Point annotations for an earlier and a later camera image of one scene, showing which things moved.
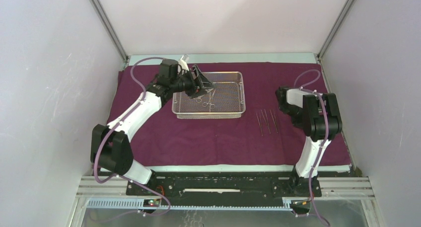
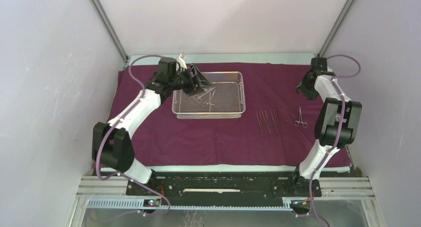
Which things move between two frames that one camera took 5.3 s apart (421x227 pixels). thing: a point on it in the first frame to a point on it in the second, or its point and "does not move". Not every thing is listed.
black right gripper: x=297 y=122 to x=302 y=87
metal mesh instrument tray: x=226 y=100 does not move
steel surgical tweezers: x=274 y=121 does not move
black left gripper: x=198 y=85 does not move
